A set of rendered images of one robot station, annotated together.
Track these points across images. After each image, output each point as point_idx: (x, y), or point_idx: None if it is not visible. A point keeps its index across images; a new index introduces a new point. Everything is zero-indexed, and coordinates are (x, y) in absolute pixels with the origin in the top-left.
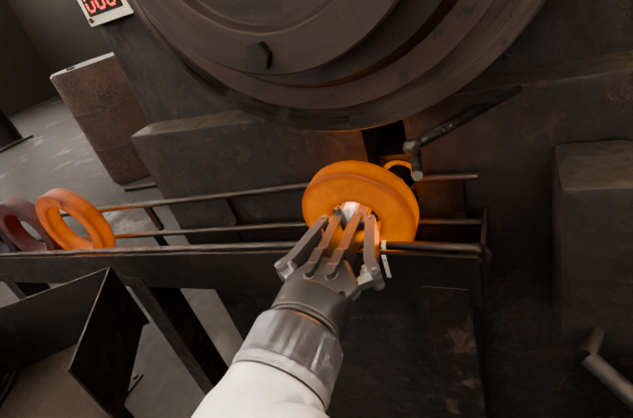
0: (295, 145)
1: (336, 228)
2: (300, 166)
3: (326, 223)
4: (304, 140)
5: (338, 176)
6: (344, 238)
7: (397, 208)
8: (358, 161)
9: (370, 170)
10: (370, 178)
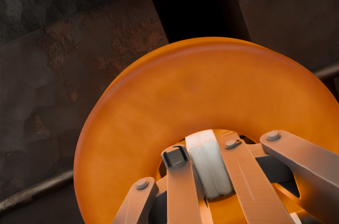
0: (44, 95)
1: (197, 192)
2: (59, 137)
3: (155, 199)
4: (61, 80)
5: (160, 61)
6: (249, 204)
7: (314, 110)
8: (189, 39)
9: (227, 39)
10: (239, 44)
